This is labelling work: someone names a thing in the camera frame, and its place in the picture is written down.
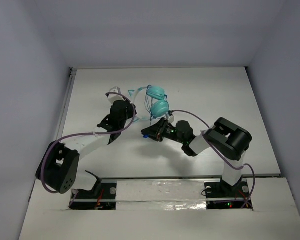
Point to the left aluminium side rail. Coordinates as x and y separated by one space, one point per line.
65 106

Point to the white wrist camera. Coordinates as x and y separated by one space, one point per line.
170 117
114 95

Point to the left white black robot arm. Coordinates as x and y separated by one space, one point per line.
59 166

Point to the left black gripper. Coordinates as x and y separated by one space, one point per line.
115 125

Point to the teal cat ear headphones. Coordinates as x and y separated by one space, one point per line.
155 102

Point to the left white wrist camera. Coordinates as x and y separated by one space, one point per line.
114 95

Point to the aluminium rail with foam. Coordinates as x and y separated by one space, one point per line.
161 195

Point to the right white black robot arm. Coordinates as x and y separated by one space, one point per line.
227 139

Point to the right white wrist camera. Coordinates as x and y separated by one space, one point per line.
170 117

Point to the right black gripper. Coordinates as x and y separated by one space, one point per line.
152 131

